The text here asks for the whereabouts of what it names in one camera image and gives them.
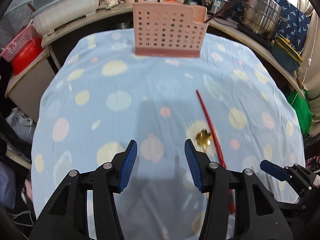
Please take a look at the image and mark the gold flower spoon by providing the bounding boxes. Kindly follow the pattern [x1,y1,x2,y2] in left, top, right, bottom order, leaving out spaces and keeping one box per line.
[195,129,213,201]

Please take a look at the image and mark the red chopstick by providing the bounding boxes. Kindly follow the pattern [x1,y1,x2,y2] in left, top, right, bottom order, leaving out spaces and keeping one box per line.
[196,89,235,214]

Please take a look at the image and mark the dark maroon chopstick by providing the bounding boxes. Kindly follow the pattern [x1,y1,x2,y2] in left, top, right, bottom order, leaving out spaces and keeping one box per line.
[204,0,245,23]

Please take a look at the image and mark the blue patterned tablecloth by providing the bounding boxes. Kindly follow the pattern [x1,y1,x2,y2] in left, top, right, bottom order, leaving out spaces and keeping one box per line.
[31,30,305,239]

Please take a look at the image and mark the green plastic bag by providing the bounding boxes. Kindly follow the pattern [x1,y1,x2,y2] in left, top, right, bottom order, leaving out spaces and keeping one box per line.
[285,90,312,139]

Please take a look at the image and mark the stacked green yellow bowls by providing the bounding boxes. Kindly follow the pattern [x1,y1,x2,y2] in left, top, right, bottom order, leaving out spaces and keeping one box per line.
[271,34,303,73]

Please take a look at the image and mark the black induction cooktop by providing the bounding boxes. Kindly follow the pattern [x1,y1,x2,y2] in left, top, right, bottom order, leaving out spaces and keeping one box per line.
[237,23,272,50]

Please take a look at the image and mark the pink perforated utensil holder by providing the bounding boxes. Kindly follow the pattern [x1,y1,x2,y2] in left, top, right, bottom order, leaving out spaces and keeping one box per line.
[132,2,208,58]

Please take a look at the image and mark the navy floral cloth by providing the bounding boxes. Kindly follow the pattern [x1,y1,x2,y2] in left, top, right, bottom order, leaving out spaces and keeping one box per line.
[195,0,312,53]

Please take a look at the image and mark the red plastic basin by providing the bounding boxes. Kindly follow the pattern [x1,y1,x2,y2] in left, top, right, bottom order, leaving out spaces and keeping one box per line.
[11,37,43,76]

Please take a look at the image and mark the stacked steel steamer pot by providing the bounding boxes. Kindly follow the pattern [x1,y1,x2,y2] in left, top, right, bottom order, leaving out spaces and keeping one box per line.
[241,0,287,40]

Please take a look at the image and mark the pink plastic basket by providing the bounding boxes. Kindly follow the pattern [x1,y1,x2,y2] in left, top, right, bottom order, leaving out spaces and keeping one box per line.
[1,24,37,62]

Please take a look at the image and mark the teal dish drainer box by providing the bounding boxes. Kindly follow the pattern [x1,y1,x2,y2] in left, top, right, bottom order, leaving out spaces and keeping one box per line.
[31,0,99,36]

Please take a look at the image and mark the grey striped sheet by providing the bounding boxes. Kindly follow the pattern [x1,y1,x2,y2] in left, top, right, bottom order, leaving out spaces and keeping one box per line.
[1,0,32,48]

